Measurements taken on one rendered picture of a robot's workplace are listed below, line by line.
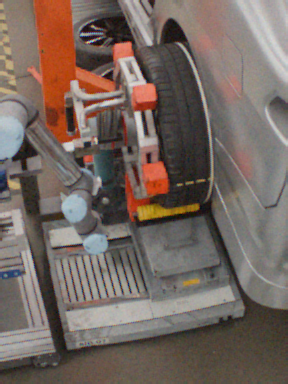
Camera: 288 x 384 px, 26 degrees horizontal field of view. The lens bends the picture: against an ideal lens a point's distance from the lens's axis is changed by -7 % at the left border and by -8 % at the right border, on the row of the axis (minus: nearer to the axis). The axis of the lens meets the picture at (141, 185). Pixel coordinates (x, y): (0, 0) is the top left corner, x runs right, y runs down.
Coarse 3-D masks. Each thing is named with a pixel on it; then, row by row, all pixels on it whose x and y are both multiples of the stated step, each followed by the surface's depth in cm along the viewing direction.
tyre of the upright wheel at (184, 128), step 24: (144, 48) 245; (168, 48) 243; (168, 72) 232; (192, 72) 232; (168, 96) 228; (192, 96) 229; (168, 120) 227; (192, 120) 228; (168, 144) 229; (192, 144) 231; (168, 168) 234; (192, 168) 234; (168, 192) 242; (192, 192) 244
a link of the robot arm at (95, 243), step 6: (96, 228) 205; (102, 228) 210; (78, 234) 206; (90, 234) 204; (96, 234) 205; (102, 234) 206; (84, 240) 206; (90, 240) 204; (96, 240) 204; (102, 240) 205; (84, 246) 206; (90, 246) 205; (96, 246) 205; (102, 246) 206; (90, 252) 206; (96, 252) 207
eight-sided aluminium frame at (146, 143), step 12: (120, 60) 248; (132, 60) 247; (120, 72) 257; (132, 84) 233; (120, 108) 280; (132, 108) 234; (144, 144) 231; (156, 144) 232; (132, 156) 281; (144, 156) 234; (156, 156) 235; (132, 168) 276; (132, 180) 270; (144, 192) 245
